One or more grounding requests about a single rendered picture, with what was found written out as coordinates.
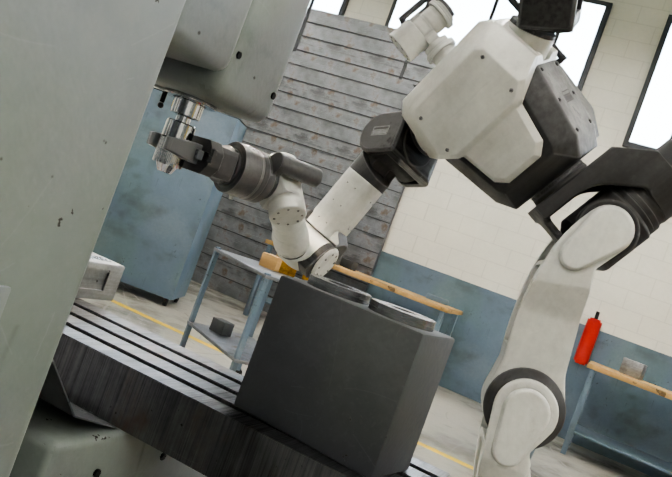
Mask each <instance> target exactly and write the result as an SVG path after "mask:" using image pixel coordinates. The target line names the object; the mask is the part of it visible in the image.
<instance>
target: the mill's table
mask: <svg viewBox="0 0 672 477"><path fill-rule="evenodd" d="M53 359H54V362H55V365H56V367H57V370H58V372H59V375H60V378H61V380H62V383H63V386H64V388H65V391H66V393H67V396H68V399H69V401H70V402H72V403H74V404H75V405H77V406H79V407H81V408H82V409H83V408H84V410H86V411H88V412H89V411H90V413H91V412H92V414H93V415H95V416H97V417H99V418H101V419H103V420H104V421H106V422H108V423H110V424H112V425H114V426H115V427H117V428H119V429H121V430H123V431H125V432H126V433H128V434H130V435H132V436H134V437H135V438H137V439H139V440H141V441H143V442H145V443H146V444H148V445H150V446H152V447H154V448H156V449H157V450H159V451H161V452H163V453H165V454H167V455H168V456H170V457H172V458H174V459H176V460H177V461H179V462H181V463H183V464H185V465H187V466H188V467H190V468H192V469H194V470H196V471H198V472H199V473H201V474H203V475H205V476H207V477H364V476H362V475H360V474H358V473H357V472H355V471H353V470H351V469H349V468H347V467H346V466H344V465H342V464H340V463H338V462H337V461H335V460H333V459H331V458H329V457H327V456H326V455H324V454H322V453H320V452H318V451H317V450H315V449H313V448H311V447H309V446H307V445H306V444H304V443H302V442H300V441H298V440H297V439H295V438H293V437H291V436H289V435H287V434H286V433H284V432H282V431H280V430H278V429H277V428H275V427H273V426H271V425H269V424H267V423H266V422H264V421H262V420H260V419H258V418H256V417H255V416H253V415H251V414H249V413H247V412H246V411H244V410H242V409H240V408H238V407H236V406H235V405H234V402H235V400H236V397H237V394H238V392H239V389H240V386H241V383H242V381H243V378H244V376H243V375H241V374H239V373H236V372H234V371H232V370H230V369H228V368H226V367H224V366H222V365H220V364H217V363H215V362H213V361H211V360H209V359H207V358H205V357H203V356H201V355H198V354H196V353H194V352H192V351H190V350H188V349H186V348H184V347H182V346H179V345H177V344H175V343H173V342H171V341H169V340H167V339H165V338H163V337H160V336H158V335H156V334H154V333H152V332H150V331H148V330H146V329H144V328H141V327H139V326H137V325H135V324H133V323H131V322H129V321H127V320H125V319H122V318H120V317H118V316H116V315H114V314H112V313H110V312H108V311H106V310H103V309H101V308H99V307H97V306H95V305H93V304H91V303H89V302H87V301H84V300H82V299H80V298H75V301H74V303H73V306H72V309H71V312H70V314H69V317H68V320H67V322H66V325H65V328H64V330H63V333H62V336H61V338H60V341H59V344H58V347H57V349H56V352H55V355H54V357H53ZM382 477H450V473H448V472H445V471H443V470H441V469H439V468H437V467H435V466H433V465H431V464H429V463H426V462H424V461H422V460H420V459H418V458H416V457H414V456H413V457H412V459H411V462H410V465H409V468H408V469H407V470H405V471H401V472H397V473H393V474H390V475H386V476H382Z"/></svg>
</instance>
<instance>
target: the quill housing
mask: <svg viewBox="0 0 672 477"><path fill-rule="evenodd" d="M310 1H311V0H252V3H251V5H250V8H249V11H248V13H247V16H246V19H245V22H244V24H243V27H242V30H241V32H240V35H239V38H238V41H237V43H236V46H235V49H234V51H233V54H232V57H231V59H230V62H229V64H228V66H227V67H226V68H224V69H223V70H219V71H213V70H209V69H206V68H203V67H199V66H196V65H192V64H189V63H186V62H182V61H179V60H175V59H172V58H168V57H165V58H164V61H163V64H162V66H161V69H160V72H159V74H158V77H157V80H156V82H155V85H154V87H156V88H158V89H160V90H162V91H163V90H164V88H165V87H167V88H172V89H175V90H178V91H181V92H184V93H187V94H190V95H192V96H195V97H197V98H199V99H202V100H204V101H206V102H208V103H210V104H212V105H214V106H215V107H217V111H218V112H221V113H224V114H227V115H230V116H233V117H237V118H240V119H243V120H246V121H250V122H258V121H261V120H263V119H265V118H266V117H267V116H268V114H269V112H270V110H271V107H272V104H273V102H274V99H275V97H276V93H277V91H278V88H279V85H280V83H281V80H282V77H283V74H284V72H285V69H286V66H287V64H288V61H289V58H290V55H291V53H292V50H293V47H294V45H295V42H296V39H297V36H298V34H299V31H300V28H301V26H302V23H303V20H304V18H305V15H306V12H307V9H308V7H309V4H310Z"/></svg>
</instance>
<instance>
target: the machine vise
mask: <svg viewBox="0 0 672 477"><path fill-rule="evenodd" d="M124 269H125V267H124V266H123V265H120V264H118V263H116V262H114V261H112V260H109V259H107V258H105V257H103V256H100V255H98V254H96V253H94V252H92V255H91V258H90V260H89V263H88V266H87V268H86V271H85V274H84V276H83V279H82V282H81V285H80V287H79V290H78V293H77V295H76V298H85V299H96V300H107V301H112V300H113V298H114V296H115V293H116V290H117V288H118V285H119V282H120V280H121V277H122V274H123V271H124Z"/></svg>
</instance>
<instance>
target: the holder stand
mask: <svg viewBox="0 0 672 477"><path fill-rule="evenodd" d="M371 297H372V296H371V295H369V294H367V293H365V292H363V291H361V290H358V289H356V288H354V287H351V286H348V285H346V284H343V283H340V282H338V281H335V280H332V279H329V278H326V277H323V276H320V275H316V274H312V273H310V276H309V279H308V281H307V280H303V279H298V278H294V277H290V276H286V275H282V276H281V277H280V280H279V283H278V285H277V288H276V291H275V294H274V296H273V299H272V302H271V304H270V307H269V310H268V313H267V315H266V318H265V321H264V323H263V326H262V329H261V332H260V334H259V337H258V340H257V343H256V345H255V348H254V351H253V353H252V356H251V359H250V362H249V364H248V367H247V370H246V372H245V375H244V378H243V381H242V383H241V386H240V389H239V392H238V394H237V397H236V400H235V402H234V405H235V406H236V407H238V408H240V409H242V410H244V411H246V412H247V413H249V414H251V415H253V416H255V417H256V418H258V419H260V420H262V421H264V422H266V423H267V424H269V425H271V426H273V427H275V428H277V429H278V430H280V431H282V432H284V433H286V434H287V435H289V436H291V437H293V438H295V439H297V440H298V441H300V442H302V443H304V444H306V445H307V446H309V447H311V448H313V449H315V450H317V451H318V452H320V453H322V454H324V455H326V456H327V457H329V458H331V459H333V460H335V461H337V462H338V463H340V464H342V465H344V466H346V467H347V468H349V469H351V470H353V471H355V472H357V473H358V474H360V475H362V476H364V477H382V476H386V475H390V474H393V473H397V472H401V471H405V470H407V469H408V468H409V465H410V462H411V459H412V457H413V454H414V451H415V448H416V446H417V443H418V440H419V437H420V435H421V432H422V429H423V426H424V424H425V421H426V418H427V415H428V413H429V410H430V407H431V404H432V402H433V399H434V396H435V393H436V391H437V388H438V385H439V382H440V380H441V377H442V374H443V371H444V369H445V366H446V363H447V360H448V358H449V355H450V352H451V349H452V347H453V344H454V338H453V337H450V336H448V335H446V334H443V333H441V332H438V331H436V330H434V328H435V325H436V322H435V321H434V320H432V319H429V318H427V317H425V316H423V315H420V314H418V313H416V312H413V311H410V310H408V309H405V308H403V307H400V306H397V305H394V304H391V303H388V302H385V301H382V300H379V299H375V298H371ZM370 299H371V301H370ZM369 302H370V303H369Z"/></svg>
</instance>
